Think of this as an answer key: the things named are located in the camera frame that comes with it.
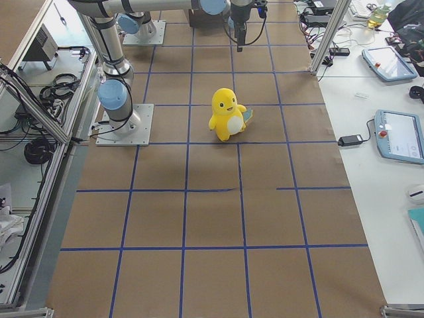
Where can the yellow liquid bottle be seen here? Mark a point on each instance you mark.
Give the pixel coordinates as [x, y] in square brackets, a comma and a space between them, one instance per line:
[378, 16]

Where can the white round device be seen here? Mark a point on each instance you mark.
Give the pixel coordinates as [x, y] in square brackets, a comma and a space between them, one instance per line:
[415, 193]

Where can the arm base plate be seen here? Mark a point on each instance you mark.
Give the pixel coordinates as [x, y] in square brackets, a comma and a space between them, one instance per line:
[135, 132]
[157, 39]

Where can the grey metal box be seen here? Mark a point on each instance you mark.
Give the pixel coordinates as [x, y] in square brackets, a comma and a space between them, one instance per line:
[42, 49]

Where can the aluminium frame post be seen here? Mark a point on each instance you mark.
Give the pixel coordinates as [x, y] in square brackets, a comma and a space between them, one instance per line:
[334, 23]

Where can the yellow plush dinosaur toy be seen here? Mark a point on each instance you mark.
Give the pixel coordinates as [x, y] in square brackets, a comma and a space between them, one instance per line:
[228, 117]

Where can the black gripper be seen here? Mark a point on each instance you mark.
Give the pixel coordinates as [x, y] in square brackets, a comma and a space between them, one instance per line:
[239, 14]

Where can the teal notebook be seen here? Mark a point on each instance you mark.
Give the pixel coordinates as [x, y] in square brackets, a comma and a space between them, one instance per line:
[416, 217]

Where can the lower teach pendant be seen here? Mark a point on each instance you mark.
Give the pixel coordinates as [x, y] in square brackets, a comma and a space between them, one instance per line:
[399, 136]

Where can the black power adapter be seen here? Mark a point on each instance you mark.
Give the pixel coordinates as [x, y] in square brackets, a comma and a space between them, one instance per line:
[350, 140]

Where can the small black device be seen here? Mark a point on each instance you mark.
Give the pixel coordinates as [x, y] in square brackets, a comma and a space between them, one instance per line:
[339, 51]

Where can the teach pendant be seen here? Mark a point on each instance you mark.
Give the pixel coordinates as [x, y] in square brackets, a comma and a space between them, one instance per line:
[388, 65]
[399, 136]

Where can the upper teach pendant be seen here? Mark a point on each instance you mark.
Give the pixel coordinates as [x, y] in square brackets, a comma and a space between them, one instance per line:
[388, 65]

